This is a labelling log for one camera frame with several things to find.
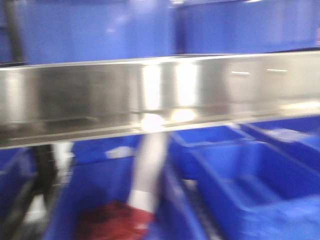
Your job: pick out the blue bin lower right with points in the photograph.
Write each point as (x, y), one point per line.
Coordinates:
(258, 180)

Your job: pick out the blue bin behind capacitor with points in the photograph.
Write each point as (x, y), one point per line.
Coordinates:
(57, 31)

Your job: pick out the blue bin lower centre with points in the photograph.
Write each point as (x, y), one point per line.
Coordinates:
(133, 169)

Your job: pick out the red mesh bag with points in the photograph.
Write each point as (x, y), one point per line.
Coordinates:
(115, 220)

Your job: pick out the stainless steel shelf rail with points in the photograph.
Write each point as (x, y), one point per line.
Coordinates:
(50, 103)

